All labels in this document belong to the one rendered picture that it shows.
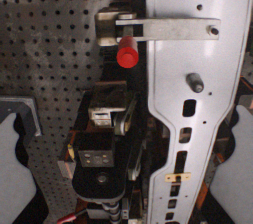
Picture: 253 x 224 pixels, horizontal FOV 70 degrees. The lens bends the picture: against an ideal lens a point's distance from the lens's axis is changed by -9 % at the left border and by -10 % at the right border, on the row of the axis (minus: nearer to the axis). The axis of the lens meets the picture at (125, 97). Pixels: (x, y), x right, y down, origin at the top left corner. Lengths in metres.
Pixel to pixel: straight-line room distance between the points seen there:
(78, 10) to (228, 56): 0.49
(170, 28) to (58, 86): 0.59
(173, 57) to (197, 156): 0.32
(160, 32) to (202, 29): 0.07
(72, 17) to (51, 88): 0.30
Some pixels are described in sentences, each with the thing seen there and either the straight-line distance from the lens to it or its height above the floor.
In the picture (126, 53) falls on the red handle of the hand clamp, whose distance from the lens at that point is 0.20.
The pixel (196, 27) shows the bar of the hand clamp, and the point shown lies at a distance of 0.35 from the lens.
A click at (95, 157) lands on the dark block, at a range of 0.42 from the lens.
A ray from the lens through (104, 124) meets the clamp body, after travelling 0.42.
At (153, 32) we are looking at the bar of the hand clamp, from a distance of 0.33.
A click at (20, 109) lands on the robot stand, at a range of 0.87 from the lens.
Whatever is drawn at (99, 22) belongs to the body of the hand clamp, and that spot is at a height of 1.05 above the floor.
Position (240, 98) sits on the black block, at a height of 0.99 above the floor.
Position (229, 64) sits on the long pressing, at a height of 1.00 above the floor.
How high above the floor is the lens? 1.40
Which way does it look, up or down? 60 degrees down
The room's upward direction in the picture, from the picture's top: 178 degrees counter-clockwise
